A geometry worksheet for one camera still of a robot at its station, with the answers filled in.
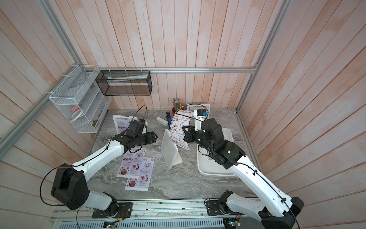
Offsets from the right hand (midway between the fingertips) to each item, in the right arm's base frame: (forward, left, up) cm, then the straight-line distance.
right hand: (181, 127), depth 66 cm
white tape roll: (+13, +62, -7) cm, 64 cm away
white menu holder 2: (+17, +40, -18) cm, 47 cm away
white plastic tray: (-5, -16, -33) cm, 37 cm away
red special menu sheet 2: (-15, +23, -35) cm, 44 cm away
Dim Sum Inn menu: (+5, +1, +1) cm, 5 cm away
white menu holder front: (+30, -7, -15) cm, 34 cm away
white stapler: (+30, +16, -31) cm, 46 cm away
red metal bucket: (+35, +7, -25) cm, 43 cm away
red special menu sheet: (-4, +33, -34) cm, 48 cm away
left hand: (+6, +18, -20) cm, 28 cm away
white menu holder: (-3, +6, -17) cm, 18 cm away
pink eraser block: (+16, +63, -4) cm, 66 cm away
